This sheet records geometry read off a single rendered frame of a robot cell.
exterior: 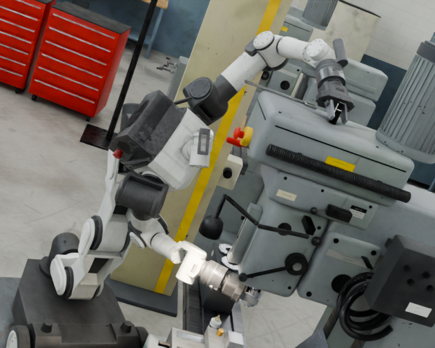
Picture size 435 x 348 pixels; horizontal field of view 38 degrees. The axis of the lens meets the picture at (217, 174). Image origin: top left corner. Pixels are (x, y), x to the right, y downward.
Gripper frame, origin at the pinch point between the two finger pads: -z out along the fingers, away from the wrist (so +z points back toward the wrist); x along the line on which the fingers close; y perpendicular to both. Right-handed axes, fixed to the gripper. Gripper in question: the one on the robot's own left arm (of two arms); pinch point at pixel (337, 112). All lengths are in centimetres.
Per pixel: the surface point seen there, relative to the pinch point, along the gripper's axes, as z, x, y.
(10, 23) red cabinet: 362, 75, -353
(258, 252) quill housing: -30.8, 9.3, -37.4
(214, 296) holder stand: -20, -4, -95
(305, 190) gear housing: -21.0, 5.5, -14.2
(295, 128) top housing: -11.0, 16.2, -0.2
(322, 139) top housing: -13.0, 7.9, 0.5
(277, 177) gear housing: -18.1, 14.5, -14.8
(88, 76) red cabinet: 323, -8, -356
